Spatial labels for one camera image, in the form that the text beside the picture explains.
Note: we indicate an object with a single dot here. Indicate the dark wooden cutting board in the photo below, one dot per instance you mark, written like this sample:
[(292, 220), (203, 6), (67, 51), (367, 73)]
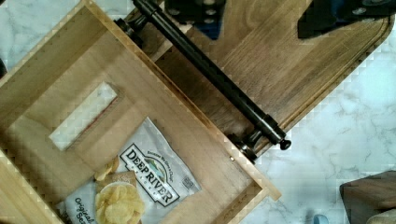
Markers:
[(259, 50)]

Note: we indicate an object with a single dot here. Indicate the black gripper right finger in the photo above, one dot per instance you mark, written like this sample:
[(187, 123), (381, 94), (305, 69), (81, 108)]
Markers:
[(324, 16)]

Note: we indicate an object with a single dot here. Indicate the black drawer handle bar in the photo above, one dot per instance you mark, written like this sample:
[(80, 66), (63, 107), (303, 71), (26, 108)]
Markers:
[(264, 126)]

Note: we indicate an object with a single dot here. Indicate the light wooden drawer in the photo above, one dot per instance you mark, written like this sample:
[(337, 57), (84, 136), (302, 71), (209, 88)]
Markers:
[(83, 50)]

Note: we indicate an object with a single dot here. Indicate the Deep River chips bag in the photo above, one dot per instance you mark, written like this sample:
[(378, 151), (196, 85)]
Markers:
[(143, 183)]

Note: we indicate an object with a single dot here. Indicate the brown wooden block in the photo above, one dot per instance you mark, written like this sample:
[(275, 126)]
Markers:
[(368, 196)]

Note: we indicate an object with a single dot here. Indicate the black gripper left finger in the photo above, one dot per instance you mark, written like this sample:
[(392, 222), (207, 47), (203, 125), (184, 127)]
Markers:
[(205, 15)]

